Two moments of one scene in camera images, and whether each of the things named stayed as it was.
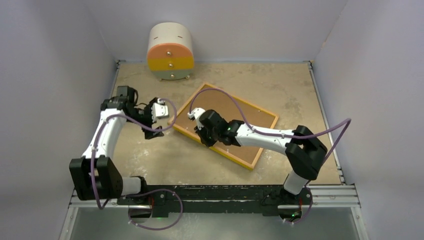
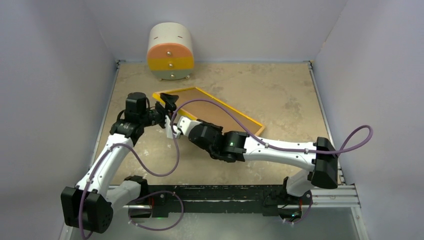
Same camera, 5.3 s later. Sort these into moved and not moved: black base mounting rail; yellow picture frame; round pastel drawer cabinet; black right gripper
Moved: yellow picture frame; black right gripper
Not moved: black base mounting rail; round pastel drawer cabinet
